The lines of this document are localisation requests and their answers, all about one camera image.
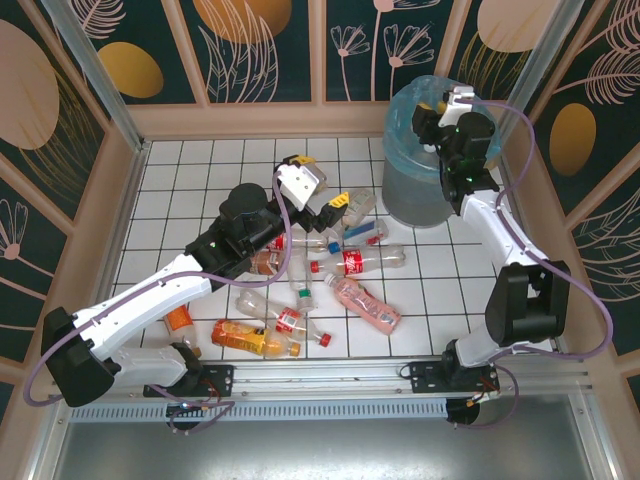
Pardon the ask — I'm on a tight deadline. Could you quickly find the grey metal sheet panel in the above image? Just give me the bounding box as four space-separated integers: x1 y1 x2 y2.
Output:
52 418 596 480

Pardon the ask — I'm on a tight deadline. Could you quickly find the clear bottle green neck ring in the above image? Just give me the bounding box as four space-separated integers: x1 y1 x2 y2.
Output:
287 248 317 315

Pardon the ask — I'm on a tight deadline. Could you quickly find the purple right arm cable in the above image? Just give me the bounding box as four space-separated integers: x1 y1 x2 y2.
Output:
447 97 615 431

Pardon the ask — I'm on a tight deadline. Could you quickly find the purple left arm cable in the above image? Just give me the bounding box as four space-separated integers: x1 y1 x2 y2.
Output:
23 169 292 436

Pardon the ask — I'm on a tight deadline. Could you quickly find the pink drink bottle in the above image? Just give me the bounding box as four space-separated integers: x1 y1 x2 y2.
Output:
323 272 403 335

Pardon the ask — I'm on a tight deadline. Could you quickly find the grey slotted cable duct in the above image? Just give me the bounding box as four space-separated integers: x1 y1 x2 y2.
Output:
69 401 449 422

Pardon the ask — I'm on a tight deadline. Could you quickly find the aluminium mounting rail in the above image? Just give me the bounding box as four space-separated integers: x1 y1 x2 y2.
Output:
199 360 592 399

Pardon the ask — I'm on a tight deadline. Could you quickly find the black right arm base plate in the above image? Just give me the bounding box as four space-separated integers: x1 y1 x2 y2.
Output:
398 358 501 397

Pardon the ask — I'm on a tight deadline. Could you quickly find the brown tea bottle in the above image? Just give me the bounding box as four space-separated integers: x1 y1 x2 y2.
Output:
248 248 282 276

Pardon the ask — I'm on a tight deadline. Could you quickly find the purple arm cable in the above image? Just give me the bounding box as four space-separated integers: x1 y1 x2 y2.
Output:
23 169 292 436
447 97 615 431

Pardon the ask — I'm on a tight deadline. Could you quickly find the blue plastic bin liner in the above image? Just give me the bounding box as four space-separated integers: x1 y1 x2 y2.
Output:
383 74 502 179

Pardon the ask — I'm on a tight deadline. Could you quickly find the cola bottle red label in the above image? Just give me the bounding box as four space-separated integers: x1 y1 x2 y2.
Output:
309 243 407 277

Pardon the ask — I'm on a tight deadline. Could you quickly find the clear bottle blue cap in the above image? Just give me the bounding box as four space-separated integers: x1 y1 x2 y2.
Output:
327 218 390 251

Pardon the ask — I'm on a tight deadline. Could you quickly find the clear bottle red cap label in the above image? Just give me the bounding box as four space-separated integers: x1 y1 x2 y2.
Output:
235 288 334 349

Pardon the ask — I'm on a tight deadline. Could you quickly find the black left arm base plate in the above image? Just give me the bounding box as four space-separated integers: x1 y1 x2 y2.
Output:
143 363 236 400

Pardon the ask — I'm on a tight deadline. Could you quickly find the orange juice bottle yellow label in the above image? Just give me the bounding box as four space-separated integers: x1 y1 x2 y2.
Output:
210 318 303 360

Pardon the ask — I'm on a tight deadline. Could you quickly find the clear bottle green white label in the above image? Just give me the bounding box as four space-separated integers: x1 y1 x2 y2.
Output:
341 188 378 227

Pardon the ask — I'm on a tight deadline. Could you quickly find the clear bottle orange label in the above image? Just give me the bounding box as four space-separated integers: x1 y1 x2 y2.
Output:
163 303 203 357

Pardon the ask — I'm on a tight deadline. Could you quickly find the aluminium frame post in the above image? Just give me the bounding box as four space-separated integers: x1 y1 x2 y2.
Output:
41 0 151 151
504 0 586 126

